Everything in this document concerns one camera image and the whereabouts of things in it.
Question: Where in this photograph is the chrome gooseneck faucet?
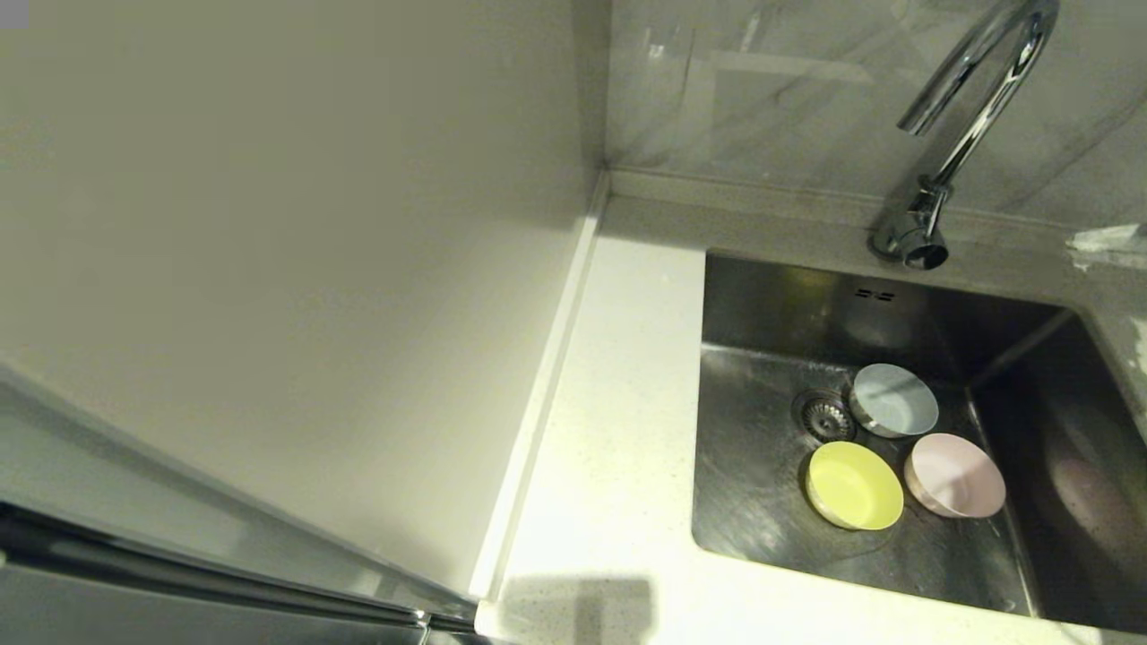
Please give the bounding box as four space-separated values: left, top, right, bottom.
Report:
869 0 1061 272

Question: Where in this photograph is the small white bowl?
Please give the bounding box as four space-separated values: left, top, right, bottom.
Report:
849 362 940 440

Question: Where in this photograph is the small pink bowl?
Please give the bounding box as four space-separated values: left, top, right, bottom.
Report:
903 433 1007 520

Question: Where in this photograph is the yellow bowl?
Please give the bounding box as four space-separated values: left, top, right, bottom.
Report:
805 440 905 532

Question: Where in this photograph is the stainless steel sink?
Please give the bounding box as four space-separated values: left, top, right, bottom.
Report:
690 251 1147 634

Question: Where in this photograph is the round metal drain strainer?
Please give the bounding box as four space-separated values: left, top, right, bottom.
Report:
793 388 859 446

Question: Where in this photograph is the white countertop trim strip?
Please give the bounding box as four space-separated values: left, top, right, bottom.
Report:
470 172 610 599

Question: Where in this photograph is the tall white cabinet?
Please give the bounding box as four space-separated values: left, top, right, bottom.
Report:
0 0 599 645

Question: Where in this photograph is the dark bar door handle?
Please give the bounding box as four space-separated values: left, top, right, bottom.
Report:
0 503 480 635

